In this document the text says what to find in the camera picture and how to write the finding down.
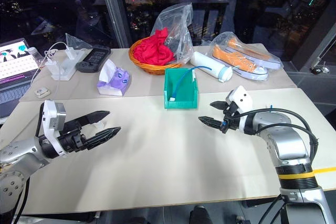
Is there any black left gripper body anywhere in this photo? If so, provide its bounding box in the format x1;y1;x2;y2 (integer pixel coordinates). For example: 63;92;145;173
58;120;89;154

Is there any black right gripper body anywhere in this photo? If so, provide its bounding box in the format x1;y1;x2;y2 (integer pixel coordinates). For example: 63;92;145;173
220;101;242;134

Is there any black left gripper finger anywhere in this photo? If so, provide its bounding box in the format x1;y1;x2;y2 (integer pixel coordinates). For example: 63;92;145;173
78;110;111;128
84;126;122;150

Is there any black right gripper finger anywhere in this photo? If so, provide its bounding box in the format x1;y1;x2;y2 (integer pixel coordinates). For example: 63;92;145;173
198;115;224;131
209;100;229;111

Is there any small white plastic piece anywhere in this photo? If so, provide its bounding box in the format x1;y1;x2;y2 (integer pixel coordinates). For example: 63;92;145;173
94;120;109;131

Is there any green plastic bin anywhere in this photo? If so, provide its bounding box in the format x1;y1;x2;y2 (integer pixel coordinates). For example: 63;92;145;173
163;67;200;110

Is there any purple tissue pack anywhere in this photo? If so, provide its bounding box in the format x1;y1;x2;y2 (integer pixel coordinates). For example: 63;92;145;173
96;59;132;97

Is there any white cylindrical bottle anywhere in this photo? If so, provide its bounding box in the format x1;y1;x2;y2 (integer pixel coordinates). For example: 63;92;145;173
190;51;234;83

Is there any orange canvas shoe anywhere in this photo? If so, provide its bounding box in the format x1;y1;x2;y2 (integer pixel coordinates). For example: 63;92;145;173
227;38;275;63
211;45;269;81

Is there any small white square gadget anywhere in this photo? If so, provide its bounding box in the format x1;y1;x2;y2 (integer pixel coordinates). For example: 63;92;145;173
34;87;51;99

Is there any black handheld device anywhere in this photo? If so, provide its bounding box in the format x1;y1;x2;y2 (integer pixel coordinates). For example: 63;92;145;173
76;46;112;73

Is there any clear shoe bag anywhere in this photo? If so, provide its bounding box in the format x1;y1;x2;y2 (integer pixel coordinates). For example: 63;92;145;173
201;31;285;81

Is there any orange wicker basket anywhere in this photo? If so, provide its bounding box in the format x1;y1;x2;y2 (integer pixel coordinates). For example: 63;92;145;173
128;37;185;76

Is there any small clear plastic bag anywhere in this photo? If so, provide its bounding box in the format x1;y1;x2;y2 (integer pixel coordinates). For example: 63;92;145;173
65;33;93;52

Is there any red cloth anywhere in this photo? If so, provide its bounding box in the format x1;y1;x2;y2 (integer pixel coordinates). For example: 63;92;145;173
133;27;176;66

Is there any open laptop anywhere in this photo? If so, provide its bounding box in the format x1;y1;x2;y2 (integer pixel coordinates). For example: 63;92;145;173
0;37;41;120

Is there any small clear bottle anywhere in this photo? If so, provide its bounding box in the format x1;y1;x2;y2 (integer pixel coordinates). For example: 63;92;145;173
27;46;44;67

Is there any large clear plastic bag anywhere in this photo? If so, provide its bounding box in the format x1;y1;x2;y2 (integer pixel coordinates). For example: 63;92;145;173
150;2;195;65

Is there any dark rounded shape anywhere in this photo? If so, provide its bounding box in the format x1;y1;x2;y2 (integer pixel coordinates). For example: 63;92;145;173
188;205;214;224

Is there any bunch of keys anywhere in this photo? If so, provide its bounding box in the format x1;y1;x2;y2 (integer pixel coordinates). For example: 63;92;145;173
309;61;331;75

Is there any yellow tape strip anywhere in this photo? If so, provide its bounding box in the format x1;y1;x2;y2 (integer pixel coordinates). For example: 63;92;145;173
313;166;336;174

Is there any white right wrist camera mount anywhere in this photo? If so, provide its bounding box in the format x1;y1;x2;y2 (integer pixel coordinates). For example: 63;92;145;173
225;85;253;116

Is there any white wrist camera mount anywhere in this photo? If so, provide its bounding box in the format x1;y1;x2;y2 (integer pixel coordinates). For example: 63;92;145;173
42;100;67;157
225;85;253;116

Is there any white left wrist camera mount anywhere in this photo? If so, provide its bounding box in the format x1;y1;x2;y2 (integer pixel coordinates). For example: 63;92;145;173
42;100;67;157

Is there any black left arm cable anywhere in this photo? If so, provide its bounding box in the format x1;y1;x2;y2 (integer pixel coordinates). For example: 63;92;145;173
15;102;46;224

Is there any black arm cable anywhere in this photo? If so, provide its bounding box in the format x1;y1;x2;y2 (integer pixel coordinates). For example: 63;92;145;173
230;104;320;159
15;102;46;224

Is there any blue cable with white connector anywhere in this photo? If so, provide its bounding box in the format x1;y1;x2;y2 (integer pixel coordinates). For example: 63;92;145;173
169;66;198;102

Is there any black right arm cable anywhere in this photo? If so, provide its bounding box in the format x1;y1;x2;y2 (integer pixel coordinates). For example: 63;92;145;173
230;104;320;159

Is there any white charger cable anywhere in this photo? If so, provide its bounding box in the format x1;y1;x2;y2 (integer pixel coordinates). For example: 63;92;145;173
30;41;69;96

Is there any grey window frame post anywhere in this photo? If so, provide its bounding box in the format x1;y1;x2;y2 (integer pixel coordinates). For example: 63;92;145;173
97;0;130;49

